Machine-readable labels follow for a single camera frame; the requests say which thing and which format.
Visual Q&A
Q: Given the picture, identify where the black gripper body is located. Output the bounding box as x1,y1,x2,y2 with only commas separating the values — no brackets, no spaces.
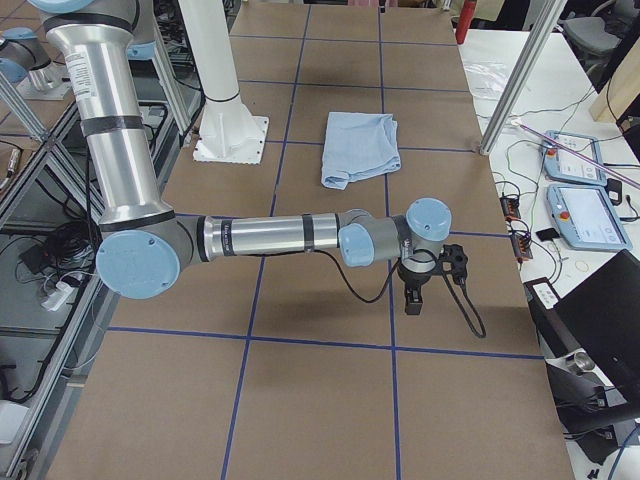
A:
398,244,468,315

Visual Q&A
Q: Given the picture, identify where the red cylinder tube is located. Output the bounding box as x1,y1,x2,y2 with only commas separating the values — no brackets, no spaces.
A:
455,0,477,45

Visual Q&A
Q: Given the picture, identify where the aluminium frame post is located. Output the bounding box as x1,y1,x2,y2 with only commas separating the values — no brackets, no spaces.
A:
479,0,567,156

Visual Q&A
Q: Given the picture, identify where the far teach pendant tablet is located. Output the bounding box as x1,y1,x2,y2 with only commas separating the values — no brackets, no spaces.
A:
541,130,607,186

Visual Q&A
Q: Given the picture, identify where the light blue button shirt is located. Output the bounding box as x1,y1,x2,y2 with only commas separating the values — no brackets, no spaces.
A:
321,112,401,190

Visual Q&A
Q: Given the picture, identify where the black laptop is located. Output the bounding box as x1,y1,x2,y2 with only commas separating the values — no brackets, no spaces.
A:
525,250,639,401

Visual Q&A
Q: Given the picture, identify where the near teach pendant tablet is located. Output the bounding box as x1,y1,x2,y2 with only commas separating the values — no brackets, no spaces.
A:
546,183,633,252

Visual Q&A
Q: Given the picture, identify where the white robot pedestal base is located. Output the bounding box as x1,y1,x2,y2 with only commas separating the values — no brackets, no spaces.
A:
179,0,269,165

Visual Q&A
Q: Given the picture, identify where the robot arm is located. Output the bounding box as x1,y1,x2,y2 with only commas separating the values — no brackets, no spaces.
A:
155,1,491,321

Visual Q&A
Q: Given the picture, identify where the teach pendant tablet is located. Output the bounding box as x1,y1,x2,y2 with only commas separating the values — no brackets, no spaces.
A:
541,130,607,186
546,183,633,252

